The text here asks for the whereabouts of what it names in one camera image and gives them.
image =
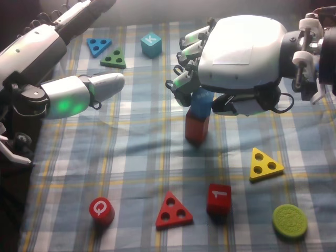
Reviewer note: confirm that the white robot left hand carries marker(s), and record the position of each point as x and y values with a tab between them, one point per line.
29	57

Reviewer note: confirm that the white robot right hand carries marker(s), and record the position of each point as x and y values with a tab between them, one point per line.
241	52

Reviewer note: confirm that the blue hexagonal block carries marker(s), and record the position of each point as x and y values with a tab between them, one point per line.
201	105

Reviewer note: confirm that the plain red cube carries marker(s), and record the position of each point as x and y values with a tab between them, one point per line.
197	130

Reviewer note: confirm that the blue triangle block with holes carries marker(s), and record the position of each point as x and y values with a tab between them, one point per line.
98	46

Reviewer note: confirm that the green triangle block with holes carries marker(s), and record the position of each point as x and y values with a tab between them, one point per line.
114	61

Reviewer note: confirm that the yellow triangle block with holes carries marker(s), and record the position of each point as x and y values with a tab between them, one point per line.
265	170

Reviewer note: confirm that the red triangle block with holes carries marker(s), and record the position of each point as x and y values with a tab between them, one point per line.
173	216

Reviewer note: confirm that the teal cube with K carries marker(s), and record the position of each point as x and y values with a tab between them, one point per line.
151	44

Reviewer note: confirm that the blue plaid table cloth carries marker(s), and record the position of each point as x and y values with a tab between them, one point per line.
147	162

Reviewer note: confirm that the red cube with 1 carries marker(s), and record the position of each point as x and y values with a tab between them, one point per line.
218	200

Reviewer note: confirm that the red cylinder with Q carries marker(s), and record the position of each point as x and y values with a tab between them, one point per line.
102	211

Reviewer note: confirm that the green sandwich cookie toy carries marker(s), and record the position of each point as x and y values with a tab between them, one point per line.
289	221

